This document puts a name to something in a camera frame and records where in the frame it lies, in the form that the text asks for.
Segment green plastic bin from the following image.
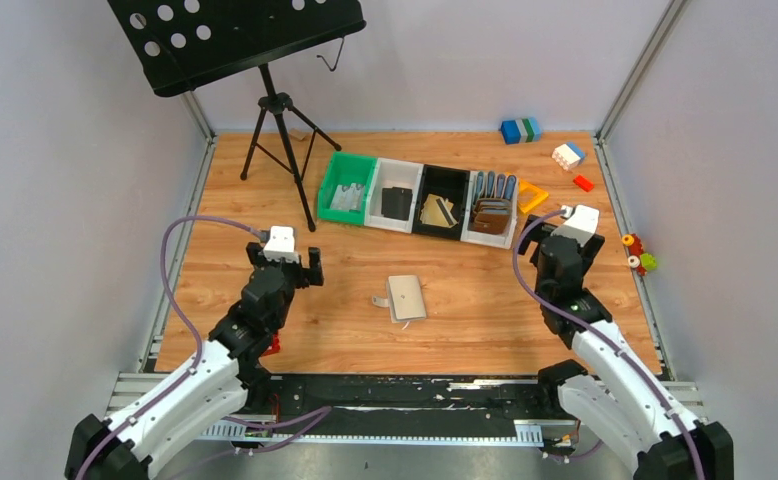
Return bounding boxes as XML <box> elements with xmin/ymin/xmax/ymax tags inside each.
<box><xmin>317</xmin><ymin>151</ymin><xmax>377</xmax><ymax>226</ymax></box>

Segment blue green block stack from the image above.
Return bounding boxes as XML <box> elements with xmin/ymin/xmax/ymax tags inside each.
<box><xmin>499</xmin><ymin>117</ymin><xmax>543</xmax><ymax>145</ymax></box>

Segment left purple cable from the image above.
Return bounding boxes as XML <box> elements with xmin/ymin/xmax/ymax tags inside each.
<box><xmin>74</xmin><ymin>215</ymin><xmax>334</xmax><ymax>480</ymax></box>

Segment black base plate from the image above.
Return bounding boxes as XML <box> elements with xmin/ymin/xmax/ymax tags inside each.
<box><xmin>240</xmin><ymin>374</ymin><xmax>577</xmax><ymax>440</ymax></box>

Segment red white toy block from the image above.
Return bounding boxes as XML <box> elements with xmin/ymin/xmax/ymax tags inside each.
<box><xmin>262</xmin><ymin>333</ymin><xmax>281</xmax><ymax>357</ymax></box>

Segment black music stand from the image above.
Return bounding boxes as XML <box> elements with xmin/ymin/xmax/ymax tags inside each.
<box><xmin>108</xmin><ymin>0</ymin><xmax>367</xmax><ymax>231</ymax></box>

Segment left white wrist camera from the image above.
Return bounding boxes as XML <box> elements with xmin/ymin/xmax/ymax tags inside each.
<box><xmin>262</xmin><ymin>225</ymin><xmax>301</xmax><ymax>263</ymax></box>

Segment white blue toy block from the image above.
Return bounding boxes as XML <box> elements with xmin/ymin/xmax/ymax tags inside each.
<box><xmin>551</xmin><ymin>142</ymin><xmax>586</xmax><ymax>171</ymax></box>

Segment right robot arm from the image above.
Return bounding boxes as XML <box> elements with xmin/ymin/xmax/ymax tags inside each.
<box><xmin>512</xmin><ymin>215</ymin><xmax>735</xmax><ymax>479</ymax></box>

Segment brown leather wallets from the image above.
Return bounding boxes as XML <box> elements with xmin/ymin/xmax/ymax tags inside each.
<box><xmin>469</xmin><ymin>198</ymin><xmax>513</xmax><ymax>235</ymax></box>

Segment silver cards in green bin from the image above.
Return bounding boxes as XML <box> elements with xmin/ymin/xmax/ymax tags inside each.
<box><xmin>330</xmin><ymin>183</ymin><xmax>365</xmax><ymax>212</ymax></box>

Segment yellow plastic angle piece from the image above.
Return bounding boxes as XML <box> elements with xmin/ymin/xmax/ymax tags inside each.
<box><xmin>517</xmin><ymin>180</ymin><xmax>549</xmax><ymax>214</ymax></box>

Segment red green toy car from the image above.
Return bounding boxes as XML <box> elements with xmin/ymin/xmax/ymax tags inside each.
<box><xmin>621</xmin><ymin>233</ymin><xmax>658</xmax><ymax>277</ymax></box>

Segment black card in white bin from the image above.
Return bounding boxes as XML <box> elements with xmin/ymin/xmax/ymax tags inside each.
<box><xmin>380</xmin><ymin>187</ymin><xmax>413</xmax><ymax>221</ymax></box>

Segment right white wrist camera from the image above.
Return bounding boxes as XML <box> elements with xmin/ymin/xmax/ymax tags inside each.
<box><xmin>552</xmin><ymin>204</ymin><xmax>600</xmax><ymax>245</ymax></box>

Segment black plastic bin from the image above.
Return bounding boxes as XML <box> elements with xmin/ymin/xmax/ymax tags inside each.
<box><xmin>412</xmin><ymin>164</ymin><xmax>471</xmax><ymax>241</ymax></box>

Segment white bin with wallets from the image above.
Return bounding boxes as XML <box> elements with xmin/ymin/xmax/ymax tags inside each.
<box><xmin>460</xmin><ymin>170</ymin><xmax>518</xmax><ymax>249</ymax></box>

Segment gold cards in black bin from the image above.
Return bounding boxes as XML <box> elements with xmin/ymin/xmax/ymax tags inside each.
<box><xmin>419</xmin><ymin>194</ymin><xmax>458</xmax><ymax>228</ymax></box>

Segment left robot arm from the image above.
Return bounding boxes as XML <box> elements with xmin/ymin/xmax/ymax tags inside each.
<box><xmin>64</xmin><ymin>240</ymin><xmax>324</xmax><ymax>479</ymax></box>

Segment purple cable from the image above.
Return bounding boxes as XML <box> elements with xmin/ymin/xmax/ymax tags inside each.
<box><xmin>74</xmin><ymin>215</ymin><xmax>334</xmax><ymax>480</ymax></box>
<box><xmin>512</xmin><ymin>209</ymin><xmax>707</xmax><ymax>480</ymax></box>

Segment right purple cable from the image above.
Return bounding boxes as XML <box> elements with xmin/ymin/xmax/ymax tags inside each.
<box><xmin>512</xmin><ymin>209</ymin><xmax>707</xmax><ymax>480</ymax></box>

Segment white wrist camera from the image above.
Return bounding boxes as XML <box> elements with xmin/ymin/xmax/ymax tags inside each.
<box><xmin>262</xmin><ymin>225</ymin><xmax>301</xmax><ymax>263</ymax></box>
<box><xmin>552</xmin><ymin>204</ymin><xmax>600</xmax><ymax>245</ymax></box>

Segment white plastic bin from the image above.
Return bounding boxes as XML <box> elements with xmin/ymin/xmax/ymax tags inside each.
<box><xmin>364</xmin><ymin>157</ymin><xmax>424</xmax><ymax>233</ymax></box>

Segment red toy brick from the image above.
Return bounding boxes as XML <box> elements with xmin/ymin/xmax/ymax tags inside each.
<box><xmin>573</xmin><ymin>175</ymin><xmax>595</xmax><ymax>192</ymax></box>

